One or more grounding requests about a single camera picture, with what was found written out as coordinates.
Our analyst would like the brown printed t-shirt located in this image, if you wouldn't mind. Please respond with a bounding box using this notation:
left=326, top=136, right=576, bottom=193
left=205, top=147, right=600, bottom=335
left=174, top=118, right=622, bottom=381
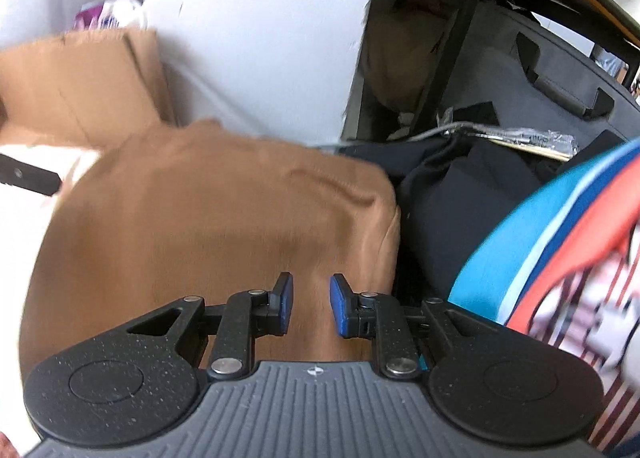
left=18, top=121, right=400, bottom=372

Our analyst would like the cream bear print bedsheet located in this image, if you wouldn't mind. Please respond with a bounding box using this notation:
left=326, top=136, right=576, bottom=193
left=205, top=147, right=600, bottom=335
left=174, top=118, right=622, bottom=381
left=1, top=145, right=101, bottom=455

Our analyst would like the brown cardboard sheet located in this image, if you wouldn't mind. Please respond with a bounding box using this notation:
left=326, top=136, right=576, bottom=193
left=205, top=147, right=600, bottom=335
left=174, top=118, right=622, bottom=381
left=1, top=28, right=177, bottom=148

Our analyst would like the black folded garment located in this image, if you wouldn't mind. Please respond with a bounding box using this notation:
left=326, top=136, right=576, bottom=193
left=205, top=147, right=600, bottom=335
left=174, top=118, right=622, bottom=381
left=340, top=132, right=623, bottom=306

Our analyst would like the blue cartoon print cloth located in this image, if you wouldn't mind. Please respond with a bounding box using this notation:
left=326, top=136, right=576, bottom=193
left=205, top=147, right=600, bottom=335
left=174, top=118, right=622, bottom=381
left=448, top=140, right=639, bottom=457

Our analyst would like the purple white plastic bag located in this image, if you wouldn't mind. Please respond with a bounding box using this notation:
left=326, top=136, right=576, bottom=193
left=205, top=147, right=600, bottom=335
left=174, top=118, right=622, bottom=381
left=72, top=0, right=146, bottom=31

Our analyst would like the silver foil packet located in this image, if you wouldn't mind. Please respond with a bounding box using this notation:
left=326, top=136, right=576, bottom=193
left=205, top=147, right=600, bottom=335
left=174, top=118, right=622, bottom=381
left=465, top=124, right=578, bottom=162

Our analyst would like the dark grey bag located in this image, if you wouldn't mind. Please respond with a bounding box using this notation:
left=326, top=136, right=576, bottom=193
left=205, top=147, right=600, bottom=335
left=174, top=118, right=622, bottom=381
left=442, top=2, right=639, bottom=148

